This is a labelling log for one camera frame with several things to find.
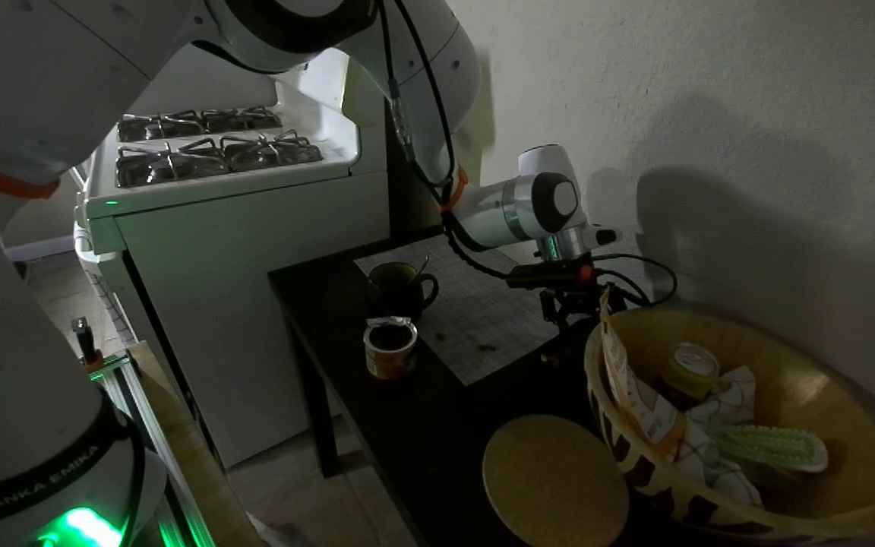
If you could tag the tape roll in bowl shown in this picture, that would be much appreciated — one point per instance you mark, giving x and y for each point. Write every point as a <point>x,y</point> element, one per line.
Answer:
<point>695,367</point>

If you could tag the open tin can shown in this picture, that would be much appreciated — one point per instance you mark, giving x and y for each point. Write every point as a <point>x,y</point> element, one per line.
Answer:
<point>391,347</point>

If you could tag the large wooden bowl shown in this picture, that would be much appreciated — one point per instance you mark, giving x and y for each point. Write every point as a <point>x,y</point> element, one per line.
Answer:
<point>760,383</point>

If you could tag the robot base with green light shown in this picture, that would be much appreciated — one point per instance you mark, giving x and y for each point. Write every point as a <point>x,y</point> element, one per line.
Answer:
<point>73,472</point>

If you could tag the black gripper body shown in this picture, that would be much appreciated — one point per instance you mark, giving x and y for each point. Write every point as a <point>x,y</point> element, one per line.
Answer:
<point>567,288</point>

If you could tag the dark green mug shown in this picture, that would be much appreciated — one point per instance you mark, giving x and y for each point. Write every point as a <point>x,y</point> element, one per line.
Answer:
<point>402,288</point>

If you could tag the green striped packet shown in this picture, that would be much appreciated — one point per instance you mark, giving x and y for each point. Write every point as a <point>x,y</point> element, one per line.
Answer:
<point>776,447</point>

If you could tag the white gas stove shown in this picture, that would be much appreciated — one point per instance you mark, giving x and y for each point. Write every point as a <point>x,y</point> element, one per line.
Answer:
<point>193,208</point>

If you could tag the white printed packet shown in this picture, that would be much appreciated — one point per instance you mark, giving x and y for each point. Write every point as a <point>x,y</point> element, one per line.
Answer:
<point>652,414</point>

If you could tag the grey checked place mat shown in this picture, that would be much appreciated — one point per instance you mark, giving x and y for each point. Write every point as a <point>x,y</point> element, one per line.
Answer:
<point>474,322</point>

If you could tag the black side table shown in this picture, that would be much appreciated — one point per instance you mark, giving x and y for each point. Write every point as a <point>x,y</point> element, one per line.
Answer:
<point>425,431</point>

